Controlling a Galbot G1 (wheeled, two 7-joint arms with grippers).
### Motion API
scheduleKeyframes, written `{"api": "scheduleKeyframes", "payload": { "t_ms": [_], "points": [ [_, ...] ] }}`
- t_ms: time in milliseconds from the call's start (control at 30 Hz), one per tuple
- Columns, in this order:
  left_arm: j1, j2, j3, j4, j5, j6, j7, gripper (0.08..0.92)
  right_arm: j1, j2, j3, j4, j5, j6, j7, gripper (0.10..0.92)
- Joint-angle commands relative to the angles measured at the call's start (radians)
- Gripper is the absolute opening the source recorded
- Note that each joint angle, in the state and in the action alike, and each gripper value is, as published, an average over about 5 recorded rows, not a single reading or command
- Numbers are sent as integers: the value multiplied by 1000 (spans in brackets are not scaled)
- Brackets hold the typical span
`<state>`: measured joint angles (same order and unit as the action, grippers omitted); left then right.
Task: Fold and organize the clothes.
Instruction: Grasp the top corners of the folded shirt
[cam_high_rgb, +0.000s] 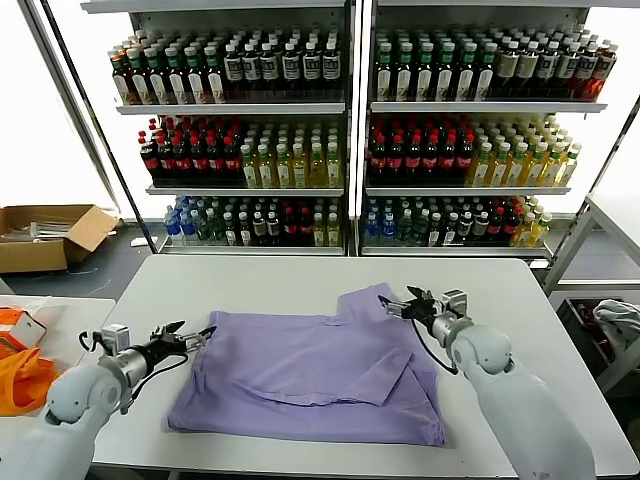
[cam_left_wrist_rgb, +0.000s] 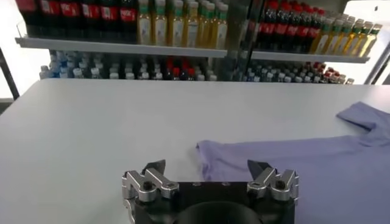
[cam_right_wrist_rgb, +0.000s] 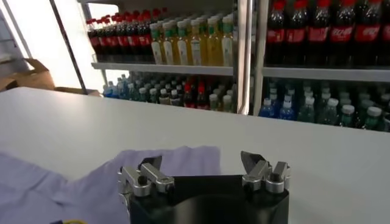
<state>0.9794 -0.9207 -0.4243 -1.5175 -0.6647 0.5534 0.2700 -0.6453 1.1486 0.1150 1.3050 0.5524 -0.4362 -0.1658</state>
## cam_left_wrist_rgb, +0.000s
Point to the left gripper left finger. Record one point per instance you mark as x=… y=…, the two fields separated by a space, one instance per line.
x=152 y=185

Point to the small red cap cola bottle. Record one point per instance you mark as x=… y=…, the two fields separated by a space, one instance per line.
x=176 y=73
x=191 y=73

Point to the purple t-shirt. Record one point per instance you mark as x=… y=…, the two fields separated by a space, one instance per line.
x=304 y=170

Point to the grey metal shelf rack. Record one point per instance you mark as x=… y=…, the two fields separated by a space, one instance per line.
x=122 y=48
x=304 y=57

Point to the black slanted pole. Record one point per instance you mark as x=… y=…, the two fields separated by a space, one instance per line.
x=8 y=76

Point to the yellow juice bottle white cap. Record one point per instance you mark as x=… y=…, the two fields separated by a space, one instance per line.
x=160 y=30
x=352 y=45
x=221 y=33
x=362 y=45
x=191 y=32
x=144 y=30
x=320 y=42
x=332 y=44
x=370 y=45
x=342 y=44
x=207 y=30
x=176 y=30

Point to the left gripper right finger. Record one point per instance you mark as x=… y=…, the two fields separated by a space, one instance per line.
x=274 y=185

